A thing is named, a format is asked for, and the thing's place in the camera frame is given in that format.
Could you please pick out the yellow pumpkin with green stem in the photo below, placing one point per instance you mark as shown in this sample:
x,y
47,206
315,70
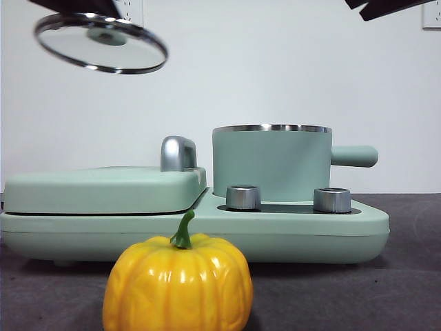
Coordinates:
x,y
179,286

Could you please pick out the glass lid with green knob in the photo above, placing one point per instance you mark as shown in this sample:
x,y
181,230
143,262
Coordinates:
x,y
103,36

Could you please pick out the white wall socket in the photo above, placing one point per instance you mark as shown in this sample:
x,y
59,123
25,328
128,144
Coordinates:
x,y
132,10
432,20

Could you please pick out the mint green grill cover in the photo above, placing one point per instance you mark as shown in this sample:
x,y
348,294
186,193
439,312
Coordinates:
x,y
103,193

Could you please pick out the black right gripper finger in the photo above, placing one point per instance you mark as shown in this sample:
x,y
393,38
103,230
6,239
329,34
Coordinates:
x,y
389,7
356,2

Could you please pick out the black control panel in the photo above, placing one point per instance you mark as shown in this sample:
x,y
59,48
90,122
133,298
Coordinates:
x,y
286,208

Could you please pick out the mint green breakfast machine base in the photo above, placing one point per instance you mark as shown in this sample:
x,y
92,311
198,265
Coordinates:
x,y
293,238

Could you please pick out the silver control knob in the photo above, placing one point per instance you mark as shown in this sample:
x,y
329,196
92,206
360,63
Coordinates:
x,y
331,200
243,198

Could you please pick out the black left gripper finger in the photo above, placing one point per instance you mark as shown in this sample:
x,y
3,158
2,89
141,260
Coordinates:
x,y
69,6
108,8

